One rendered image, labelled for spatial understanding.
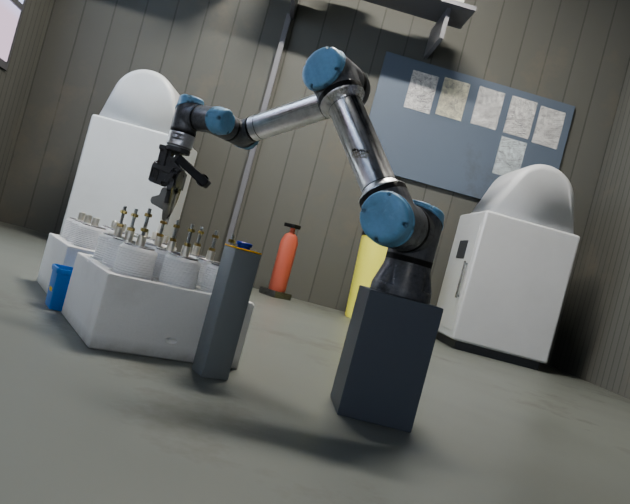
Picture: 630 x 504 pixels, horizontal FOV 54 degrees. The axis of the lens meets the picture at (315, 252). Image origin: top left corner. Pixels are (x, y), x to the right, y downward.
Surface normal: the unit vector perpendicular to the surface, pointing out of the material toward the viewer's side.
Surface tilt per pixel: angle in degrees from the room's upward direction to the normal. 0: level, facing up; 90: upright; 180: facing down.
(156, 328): 90
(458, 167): 90
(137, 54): 90
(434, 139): 90
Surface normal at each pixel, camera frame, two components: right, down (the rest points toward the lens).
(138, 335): 0.51, 0.13
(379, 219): -0.46, -0.03
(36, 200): 0.07, 0.00
